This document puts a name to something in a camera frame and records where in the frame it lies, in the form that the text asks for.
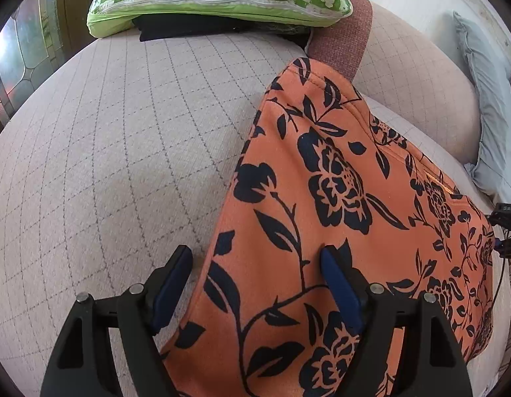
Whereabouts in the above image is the orange black floral garment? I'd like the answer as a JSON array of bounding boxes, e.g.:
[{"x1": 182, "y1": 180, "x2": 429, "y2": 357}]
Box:
[{"x1": 162, "y1": 58, "x2": 494, "y2": 396}]

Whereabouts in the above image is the light blue pillow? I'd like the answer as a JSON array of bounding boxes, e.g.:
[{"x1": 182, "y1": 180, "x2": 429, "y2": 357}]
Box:
[{"x1": 453, "y1": 12, "x2": 511, "y2": 203}]

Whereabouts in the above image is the beige quilted bolster cushion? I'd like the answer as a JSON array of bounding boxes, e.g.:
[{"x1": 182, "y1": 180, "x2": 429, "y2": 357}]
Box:
[{"x1": 306, "y1": 0, "x2": 481, "y2": 164}]

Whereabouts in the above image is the stained glass window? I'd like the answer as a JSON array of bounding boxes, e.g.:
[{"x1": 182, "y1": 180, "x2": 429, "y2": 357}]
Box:
[{"x1": 0, "y1": 0, "x2": 64, "y2": 125}]

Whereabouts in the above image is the black folded cloth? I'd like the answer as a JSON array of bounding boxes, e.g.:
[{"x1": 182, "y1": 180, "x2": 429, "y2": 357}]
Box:
[{"x1": 133, "y1": 14, "x2": 311, "y2": 42}]

